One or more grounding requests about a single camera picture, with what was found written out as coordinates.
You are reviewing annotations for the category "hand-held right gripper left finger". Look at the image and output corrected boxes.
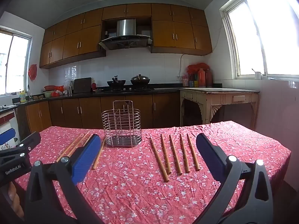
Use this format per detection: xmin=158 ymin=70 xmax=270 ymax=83
xmin=24 ymin=134 xmax=101 ymax=224

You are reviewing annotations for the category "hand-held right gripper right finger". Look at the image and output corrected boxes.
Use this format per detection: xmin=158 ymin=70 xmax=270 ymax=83
xmin=196 ymin=133 xmax=274 ymax=224

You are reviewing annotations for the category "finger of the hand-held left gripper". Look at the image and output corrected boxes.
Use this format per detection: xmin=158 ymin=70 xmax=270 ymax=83
xmin=0 ymin=131 xmax=42 ymax=164
xmin=0 ymin=128 xmax=16 ymax=146

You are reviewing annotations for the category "wooden chopstick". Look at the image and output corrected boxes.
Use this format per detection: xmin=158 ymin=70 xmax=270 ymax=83
xmin=62 ymin=131 xmax=90 ymax=159
xmin=92 ymin=139 xmax=106 ymax=170
xmin=69 ymin=134 xmax=94 ymax=157
xmin=56 ymin=133 xmax=84 ymax=163
xmin=179 ymin=134 xmax=190 ymax=173
xmin=186 ymin=133 xmax=200 ymax=171
xmin=169 ymin=134 xmax=183 ymax=175
xmin=160 ymin=134 xmax=172 ymax=175
xmin=149 ymin=136 xmax=170 ymax=183

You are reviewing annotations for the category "metal wire utensil holder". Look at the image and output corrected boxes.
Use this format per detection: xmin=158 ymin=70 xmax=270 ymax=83
xmin=101 ymin=100 xmax=142 ymax=148

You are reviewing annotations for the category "person's left hand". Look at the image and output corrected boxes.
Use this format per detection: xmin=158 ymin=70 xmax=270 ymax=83
xmin=6 ymin=182 xmax=25 ymax=218

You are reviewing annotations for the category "crumpled red bag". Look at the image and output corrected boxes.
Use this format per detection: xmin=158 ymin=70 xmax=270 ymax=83
xmin=51 ymin=85 xmax=65 ymax=97

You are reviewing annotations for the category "red floral tablecloth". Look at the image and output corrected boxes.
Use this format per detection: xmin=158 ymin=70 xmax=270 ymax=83
xmin=14 ymin=121 xmax=291 ymax=224

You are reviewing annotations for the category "cream carved side table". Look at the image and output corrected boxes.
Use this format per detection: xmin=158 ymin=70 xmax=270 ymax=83
xmin=179 ymin=88 xmax=260 ymax=129

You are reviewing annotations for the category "hanging red plastic bag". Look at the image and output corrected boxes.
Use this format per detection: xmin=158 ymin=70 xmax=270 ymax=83
xmin=28 ymin=64 xmax=38 ymax=80

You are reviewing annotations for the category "small sliding window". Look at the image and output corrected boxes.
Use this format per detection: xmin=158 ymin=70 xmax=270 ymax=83
xmin=0 ymin=26 xmax=33 ymax=97

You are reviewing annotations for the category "dark brown cutting board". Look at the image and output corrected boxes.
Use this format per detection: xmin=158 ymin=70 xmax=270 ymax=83
xmin=73 ymin=77 xmax=92 ymax=93

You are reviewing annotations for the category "gas stove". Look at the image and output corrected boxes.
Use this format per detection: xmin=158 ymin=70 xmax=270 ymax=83
xmin=103 ymin=86 xmax=155 ymax=92

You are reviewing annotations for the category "dark red bottle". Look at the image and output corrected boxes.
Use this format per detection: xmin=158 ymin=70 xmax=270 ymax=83
xmin=205 ymin=69 xmax=213 ymax=87

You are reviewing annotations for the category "black wok with lid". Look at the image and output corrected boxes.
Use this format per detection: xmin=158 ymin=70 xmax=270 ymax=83
xmin=130 ymin=74 xmax=150 ymax=86

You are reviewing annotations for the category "steel range hood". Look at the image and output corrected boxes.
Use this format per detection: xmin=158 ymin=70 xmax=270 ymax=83
xmin=98 ymin=19 xmax=153 ymax=51

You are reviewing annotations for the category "large sliding window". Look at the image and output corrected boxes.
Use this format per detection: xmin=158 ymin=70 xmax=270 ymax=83
xmin=219 ymin=0 xmax=299 ymax=78

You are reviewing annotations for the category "black wok with handle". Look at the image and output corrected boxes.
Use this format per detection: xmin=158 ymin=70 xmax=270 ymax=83
xmin=107 ymin=76 xmax=126 ymax=87

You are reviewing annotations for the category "wooden wall cabinet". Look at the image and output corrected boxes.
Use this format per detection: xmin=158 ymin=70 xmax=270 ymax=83
xmin=39 ymin=8 xmax=107 ymax=69
xmin=102 ymin=3 xmax=152 ymax=21
xmin=151 ymin=3 xmax=213 ymax=56

